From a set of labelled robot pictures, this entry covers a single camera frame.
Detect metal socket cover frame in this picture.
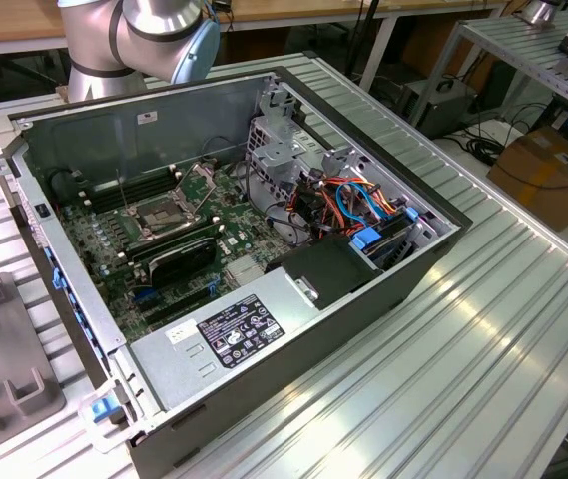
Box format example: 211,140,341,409
176,159,221,212

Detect grey metal drive cage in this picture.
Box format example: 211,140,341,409
246,74,334,211

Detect green motherboard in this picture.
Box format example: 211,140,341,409
56,159,304,345

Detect metal slat side table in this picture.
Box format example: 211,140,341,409
407,9,568,126

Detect black expansion slot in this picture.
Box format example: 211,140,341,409
144,287,216,326

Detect black graphics card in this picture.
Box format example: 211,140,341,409
146,235,219,291

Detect wooden desk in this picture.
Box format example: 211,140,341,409
0,0,509,59

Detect brown cardboard box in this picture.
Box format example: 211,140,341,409
485,127,568,234

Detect silver chipset heatsink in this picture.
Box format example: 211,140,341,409
226,258,266,289

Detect black box under table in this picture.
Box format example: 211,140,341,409
397,74,479,141

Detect orange wire bundle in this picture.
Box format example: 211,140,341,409
312,177,399,237

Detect grey parts rack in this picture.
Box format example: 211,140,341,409
0,266,69,463

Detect black floor cables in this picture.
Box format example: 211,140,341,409
457,102,549,166

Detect CPU socket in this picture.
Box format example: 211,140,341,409
121,192,210,240

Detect blue disk carrier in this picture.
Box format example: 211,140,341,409
347,227,382,255

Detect silver power supply unit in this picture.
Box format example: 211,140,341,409
128,266,322,413

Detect blue case latch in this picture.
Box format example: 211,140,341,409
91,397,123,426

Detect open black PC case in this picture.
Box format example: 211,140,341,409
0,64,474,479

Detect blue wire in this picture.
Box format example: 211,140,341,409
335,182,380,227

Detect thin metal locking lever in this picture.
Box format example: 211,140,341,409
116,168,131,208

